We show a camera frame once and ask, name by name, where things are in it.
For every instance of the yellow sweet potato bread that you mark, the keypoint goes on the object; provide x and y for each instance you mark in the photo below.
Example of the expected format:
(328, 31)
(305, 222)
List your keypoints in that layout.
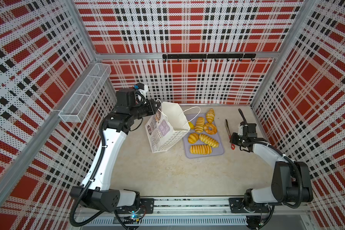
(191, 125)

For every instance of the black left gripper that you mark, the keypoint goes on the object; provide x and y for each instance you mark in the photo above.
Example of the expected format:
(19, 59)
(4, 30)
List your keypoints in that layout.
(152, 110)

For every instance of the white wire mesh basket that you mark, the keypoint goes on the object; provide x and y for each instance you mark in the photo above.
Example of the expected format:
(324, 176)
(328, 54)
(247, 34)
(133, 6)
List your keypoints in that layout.
(91, 82)

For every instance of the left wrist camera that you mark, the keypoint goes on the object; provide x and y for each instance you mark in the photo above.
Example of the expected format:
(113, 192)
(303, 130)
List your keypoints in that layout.
(142, 88)

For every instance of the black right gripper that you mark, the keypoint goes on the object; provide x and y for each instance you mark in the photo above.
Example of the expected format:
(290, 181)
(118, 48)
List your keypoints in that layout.
(233, 138)

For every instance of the bottom ridged bread loaf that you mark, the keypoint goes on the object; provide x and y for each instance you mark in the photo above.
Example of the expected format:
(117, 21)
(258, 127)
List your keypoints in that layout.
(200, 149)

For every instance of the black wall hook rail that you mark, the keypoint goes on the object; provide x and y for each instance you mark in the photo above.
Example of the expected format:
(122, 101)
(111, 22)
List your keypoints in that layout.
(239, 56)

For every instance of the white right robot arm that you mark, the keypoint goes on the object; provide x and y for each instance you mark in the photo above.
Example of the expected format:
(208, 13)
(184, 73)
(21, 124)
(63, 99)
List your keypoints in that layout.
(291, 182)

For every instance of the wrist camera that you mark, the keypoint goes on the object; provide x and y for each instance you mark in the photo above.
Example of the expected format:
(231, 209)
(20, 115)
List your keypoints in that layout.
(248, 130)
(142, 88)

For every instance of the lilac plastic tray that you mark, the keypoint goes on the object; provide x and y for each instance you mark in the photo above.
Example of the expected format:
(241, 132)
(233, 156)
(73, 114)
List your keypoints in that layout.
(217, 151)

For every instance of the red handled metal tongs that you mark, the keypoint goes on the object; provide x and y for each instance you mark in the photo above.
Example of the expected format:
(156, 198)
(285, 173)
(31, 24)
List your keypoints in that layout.
(229, 134)

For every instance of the glazed ring donut bread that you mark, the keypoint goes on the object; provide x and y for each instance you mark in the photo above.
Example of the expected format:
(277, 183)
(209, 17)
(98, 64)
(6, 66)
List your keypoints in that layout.
(210, 129)

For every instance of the small croissant bread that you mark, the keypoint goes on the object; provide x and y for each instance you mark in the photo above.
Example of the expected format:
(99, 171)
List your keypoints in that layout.
(210, 115)

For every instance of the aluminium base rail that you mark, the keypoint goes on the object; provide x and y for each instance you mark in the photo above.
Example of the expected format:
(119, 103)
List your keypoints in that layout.
(213, 211)

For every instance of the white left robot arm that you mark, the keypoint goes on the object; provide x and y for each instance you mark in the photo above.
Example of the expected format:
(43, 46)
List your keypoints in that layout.
(94, 196)

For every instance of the striped oval bread roll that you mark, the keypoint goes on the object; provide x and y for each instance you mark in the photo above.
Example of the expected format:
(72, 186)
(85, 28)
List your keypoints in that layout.
(199, 125)

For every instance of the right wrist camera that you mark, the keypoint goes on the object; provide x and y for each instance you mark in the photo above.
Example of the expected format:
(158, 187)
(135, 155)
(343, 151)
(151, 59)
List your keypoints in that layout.
(248, 130)

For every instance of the long ridged bread loaf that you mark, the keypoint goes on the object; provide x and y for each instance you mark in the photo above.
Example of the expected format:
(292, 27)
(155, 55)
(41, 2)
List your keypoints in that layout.
(208, 140)

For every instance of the white printed paper bag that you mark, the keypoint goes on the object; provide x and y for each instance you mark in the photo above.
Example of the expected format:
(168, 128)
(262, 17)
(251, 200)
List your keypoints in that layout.
(168, 126)

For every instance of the round striped bun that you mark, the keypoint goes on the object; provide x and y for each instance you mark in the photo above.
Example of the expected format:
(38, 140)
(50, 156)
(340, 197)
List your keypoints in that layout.
(193, 138)

